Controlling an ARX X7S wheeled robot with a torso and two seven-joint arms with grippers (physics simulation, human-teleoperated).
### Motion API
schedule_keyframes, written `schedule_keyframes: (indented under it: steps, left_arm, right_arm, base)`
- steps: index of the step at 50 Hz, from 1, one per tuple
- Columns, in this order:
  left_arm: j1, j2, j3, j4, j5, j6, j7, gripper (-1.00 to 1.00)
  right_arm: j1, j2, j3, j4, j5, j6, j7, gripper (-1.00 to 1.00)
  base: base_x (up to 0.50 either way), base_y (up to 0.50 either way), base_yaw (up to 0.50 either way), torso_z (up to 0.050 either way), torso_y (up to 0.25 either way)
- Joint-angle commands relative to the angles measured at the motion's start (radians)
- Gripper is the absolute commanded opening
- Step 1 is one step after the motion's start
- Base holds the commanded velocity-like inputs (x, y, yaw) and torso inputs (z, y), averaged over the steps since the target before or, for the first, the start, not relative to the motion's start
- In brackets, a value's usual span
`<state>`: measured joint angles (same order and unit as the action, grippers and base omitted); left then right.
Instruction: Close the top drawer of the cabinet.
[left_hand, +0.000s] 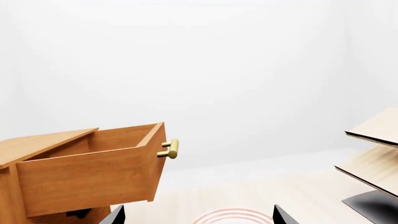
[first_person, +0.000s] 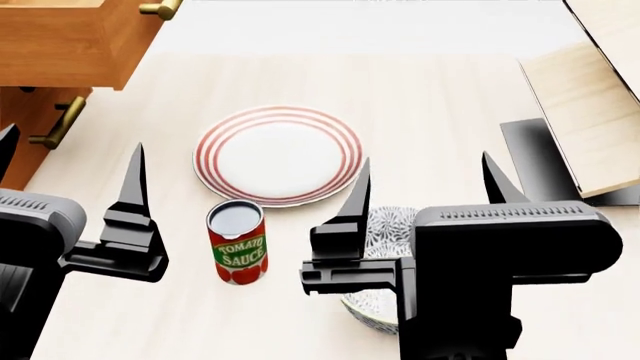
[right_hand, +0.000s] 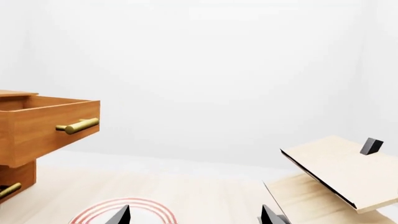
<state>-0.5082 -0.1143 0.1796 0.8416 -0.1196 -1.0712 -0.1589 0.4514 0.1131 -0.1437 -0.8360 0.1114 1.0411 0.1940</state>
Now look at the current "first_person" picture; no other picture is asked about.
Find pale panel with black edge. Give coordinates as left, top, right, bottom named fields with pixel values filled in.
left=561, top=0, right=640, bottom=107

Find white plate with red rings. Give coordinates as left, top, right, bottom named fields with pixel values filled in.
left=191, top=105, right=364, bottom=209

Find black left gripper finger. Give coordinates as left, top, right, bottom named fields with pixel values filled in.
left=0, top=123, right=22, bottom=182
left=99, top=141, right=167, bottom=263

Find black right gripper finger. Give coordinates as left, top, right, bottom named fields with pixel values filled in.
left=481, top=150, right=532, bottom=207
left=309, top=156, right=372, bottom=263

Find light wooden board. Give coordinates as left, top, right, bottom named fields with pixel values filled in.
left=516, top=39, right=640, bottom=200

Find brown wooden cabinet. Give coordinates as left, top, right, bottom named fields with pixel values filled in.
left=0, top=84, right=95, bottom=192

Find tomato sauce can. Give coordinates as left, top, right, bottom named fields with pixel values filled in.
left=205, top=198, right=270, bottom=286

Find white bowl with grey pattern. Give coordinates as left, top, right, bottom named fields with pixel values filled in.
left=340, top=204, right=422, bottom=336

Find brass drawer handle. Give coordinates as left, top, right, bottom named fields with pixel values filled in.
left=138, top=0, right=184, bottom=17
left=27, top=95, right=88, bottom=152

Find brown wooden cabinet drawer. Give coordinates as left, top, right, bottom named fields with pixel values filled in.
left=0, top=0, right=168, bottom=93

